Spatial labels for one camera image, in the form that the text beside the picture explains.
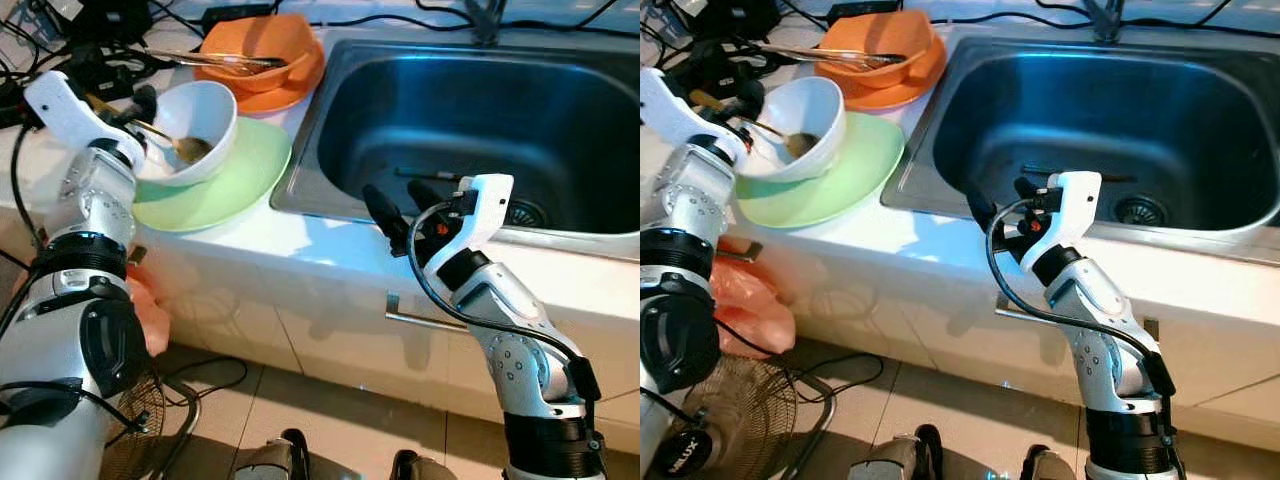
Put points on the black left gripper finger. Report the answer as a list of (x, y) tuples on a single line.
[(146, 102), (748, 98)]

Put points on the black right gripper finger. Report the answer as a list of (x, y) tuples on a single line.
[(422, 193), (1025, 187), (385, 215), (982, 205)]

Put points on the white ceramic bowl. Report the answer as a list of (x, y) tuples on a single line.
[(815, 105), (205, 110)]

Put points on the green plastic plate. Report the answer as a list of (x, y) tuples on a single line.
[(850, 180), (240, 185)]

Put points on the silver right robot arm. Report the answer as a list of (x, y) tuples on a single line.
[(500, 310), (1095, 310)]

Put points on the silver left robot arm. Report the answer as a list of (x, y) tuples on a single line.
[(95, 200), (690, 195)]

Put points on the white kitchen cabinet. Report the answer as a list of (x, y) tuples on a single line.
[(280, 310), (900, 300)]

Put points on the black power supply box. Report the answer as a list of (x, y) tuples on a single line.
[(100, 20), (730, 18)]

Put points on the sink drain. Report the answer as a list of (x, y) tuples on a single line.
[(1142, 210), (528, 214)]

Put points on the stainless steel sink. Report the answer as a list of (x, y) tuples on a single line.
[(480, 110), (1100, 110)]

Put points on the small black adapter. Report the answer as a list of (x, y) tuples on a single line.
[(860, 10), (235, 13)]

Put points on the orange plastic plate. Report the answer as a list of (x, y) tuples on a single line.
[(905, 92), (290, 95)]

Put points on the metal faucet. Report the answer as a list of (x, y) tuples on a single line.
[(487, 20), (1107, 18)]

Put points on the orange plastic bag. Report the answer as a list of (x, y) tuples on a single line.
[(152, 320), (755, 310)]

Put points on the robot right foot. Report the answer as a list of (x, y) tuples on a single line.
[(420, 468), (1048, 468)]

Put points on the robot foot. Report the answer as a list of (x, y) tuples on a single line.
[(1048, 468), (890, 462), (270, 462), (420, 468)]

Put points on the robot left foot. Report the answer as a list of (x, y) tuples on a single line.
[(890, 462), (270, 462)]

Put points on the floor fan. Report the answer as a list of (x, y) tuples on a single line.
[(740, 410), (140, 440)]

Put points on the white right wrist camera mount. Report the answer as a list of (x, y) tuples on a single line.
[(1075, 200), (490, 205)]

